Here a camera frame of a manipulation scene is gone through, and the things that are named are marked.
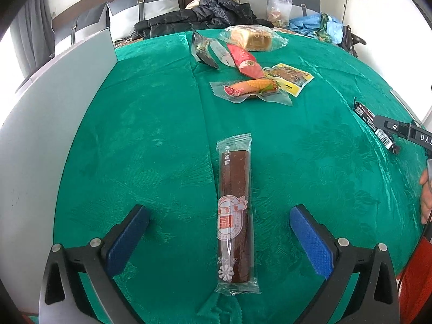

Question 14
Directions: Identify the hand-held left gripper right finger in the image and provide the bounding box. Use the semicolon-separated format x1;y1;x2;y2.
289;204;400;324

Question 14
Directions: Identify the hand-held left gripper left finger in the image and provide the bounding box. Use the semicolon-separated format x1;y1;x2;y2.
39;204;151;324

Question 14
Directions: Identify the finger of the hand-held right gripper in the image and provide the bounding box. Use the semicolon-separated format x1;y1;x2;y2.
374;115;411;140

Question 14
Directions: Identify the black snack packet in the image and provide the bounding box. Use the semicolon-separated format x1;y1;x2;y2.
354;97;401;153

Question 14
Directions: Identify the long brown snack bar packet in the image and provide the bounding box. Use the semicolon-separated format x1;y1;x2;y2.
214;133;260;294

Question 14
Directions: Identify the yellow snack packet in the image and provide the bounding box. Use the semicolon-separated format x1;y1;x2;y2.
263;63;314;98

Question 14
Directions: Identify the corn sausage packet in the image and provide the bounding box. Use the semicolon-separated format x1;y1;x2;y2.
209;77;292;107

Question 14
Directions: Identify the bagged bread loaf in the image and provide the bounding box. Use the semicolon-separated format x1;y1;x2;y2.
218;25;290;53

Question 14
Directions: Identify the red sausage packet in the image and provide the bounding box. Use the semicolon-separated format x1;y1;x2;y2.
226;43;265;78

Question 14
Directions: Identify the clear silver snack packet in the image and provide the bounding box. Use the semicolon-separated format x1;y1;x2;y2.
208;38;237;68

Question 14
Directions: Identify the dark fish snack packet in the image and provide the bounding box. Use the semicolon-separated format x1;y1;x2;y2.
190;30;221;70

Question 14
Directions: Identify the person's right hand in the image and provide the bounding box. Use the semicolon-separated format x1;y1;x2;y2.
419;169;432;225

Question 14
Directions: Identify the brown bag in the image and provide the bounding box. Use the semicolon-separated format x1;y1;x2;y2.
339;24;367;56

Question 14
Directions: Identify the green tablecloth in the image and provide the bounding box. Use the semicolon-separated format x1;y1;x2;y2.
53;29;430;324

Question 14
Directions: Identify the green patterned cloth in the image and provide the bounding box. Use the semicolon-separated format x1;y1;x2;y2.
315;13;335;41

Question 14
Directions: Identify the blue cloth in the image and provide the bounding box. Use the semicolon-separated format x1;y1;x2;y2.
288;13;345;44

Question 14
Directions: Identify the clear plastic bag of food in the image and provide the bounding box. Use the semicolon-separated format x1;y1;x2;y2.
266;0;293;28

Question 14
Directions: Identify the black puffer jacket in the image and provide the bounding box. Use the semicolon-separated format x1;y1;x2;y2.
133;0;275;39

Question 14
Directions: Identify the grey curtain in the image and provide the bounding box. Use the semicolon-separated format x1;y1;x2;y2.
9;0;56;80

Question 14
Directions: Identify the black cable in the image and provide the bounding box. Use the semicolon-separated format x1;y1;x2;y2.
395;206;432;286

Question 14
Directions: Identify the hanging wall cord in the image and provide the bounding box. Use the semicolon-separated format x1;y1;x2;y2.
340;0;352;26

